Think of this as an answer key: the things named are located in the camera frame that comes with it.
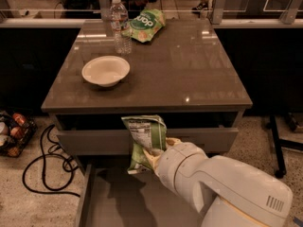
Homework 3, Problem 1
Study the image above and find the clear plastic water bottle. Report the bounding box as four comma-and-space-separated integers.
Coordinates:
110, 0, 132, 55

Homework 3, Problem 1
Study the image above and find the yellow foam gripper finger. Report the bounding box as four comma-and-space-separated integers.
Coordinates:
166, 137, 182, 149
143, 148, 164, 170

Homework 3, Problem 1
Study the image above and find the green jalapeno chip bag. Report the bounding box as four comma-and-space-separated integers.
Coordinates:
122, 115, 167, 174

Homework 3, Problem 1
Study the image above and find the black wire basket with items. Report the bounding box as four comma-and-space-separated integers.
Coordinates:
0, 111, 37, 157

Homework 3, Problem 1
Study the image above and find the green snack bag on counter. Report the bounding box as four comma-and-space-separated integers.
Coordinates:
129, 9, 166, 43

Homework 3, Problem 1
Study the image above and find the grey open middle drawer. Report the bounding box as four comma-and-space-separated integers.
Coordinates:
75, 164, 202, 227

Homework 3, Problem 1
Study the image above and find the black floor cable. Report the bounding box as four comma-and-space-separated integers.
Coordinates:
21, 124, 81, 198

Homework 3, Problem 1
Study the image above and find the white paper bowl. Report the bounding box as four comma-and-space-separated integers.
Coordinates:
81, 56, 130, 87

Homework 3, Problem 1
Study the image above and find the grey drawer cabinet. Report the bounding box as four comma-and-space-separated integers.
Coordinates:
42, 20, 252, 169

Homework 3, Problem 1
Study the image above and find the grey top drawer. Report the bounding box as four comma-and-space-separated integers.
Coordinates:
58, 125, 239, 155

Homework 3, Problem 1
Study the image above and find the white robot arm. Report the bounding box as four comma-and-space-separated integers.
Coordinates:
143, 141, 293, 227

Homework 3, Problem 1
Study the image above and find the black rolling stand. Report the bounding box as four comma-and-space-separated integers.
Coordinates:
266, 114, 303, 179

